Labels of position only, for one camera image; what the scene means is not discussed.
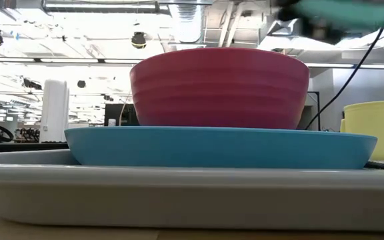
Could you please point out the blue plate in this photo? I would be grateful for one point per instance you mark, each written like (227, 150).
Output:
(218, 148)

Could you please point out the white pillar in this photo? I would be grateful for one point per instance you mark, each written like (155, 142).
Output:
(54, 110)

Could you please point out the black background station frame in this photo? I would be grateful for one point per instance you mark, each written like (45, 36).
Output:
(318, 110)

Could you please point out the long ceiling light strip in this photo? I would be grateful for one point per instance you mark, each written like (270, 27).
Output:
(68, 60)

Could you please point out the white bottle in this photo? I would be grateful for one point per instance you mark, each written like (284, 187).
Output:
(111, 122)

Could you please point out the yellow mug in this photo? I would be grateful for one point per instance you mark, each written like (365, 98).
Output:
(378, 126)

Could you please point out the black monitor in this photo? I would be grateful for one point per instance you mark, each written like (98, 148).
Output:
(122, 115)

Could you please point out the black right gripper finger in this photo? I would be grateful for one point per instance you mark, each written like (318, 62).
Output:
(288, 10)
(325, 33)

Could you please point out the black aluminium table frame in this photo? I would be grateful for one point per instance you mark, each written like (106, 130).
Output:
(22, 147)

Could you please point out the black ceiling dome camera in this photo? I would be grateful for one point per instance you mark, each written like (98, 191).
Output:
(138, 40)

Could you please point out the grey plastic tray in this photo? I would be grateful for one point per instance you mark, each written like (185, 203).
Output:
(192, 200)

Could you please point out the pink ribbed bowl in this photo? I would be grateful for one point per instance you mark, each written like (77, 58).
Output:
(218, 90)

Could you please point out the silver ventilation duct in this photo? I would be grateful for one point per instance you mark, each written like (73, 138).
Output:
(187, 20)

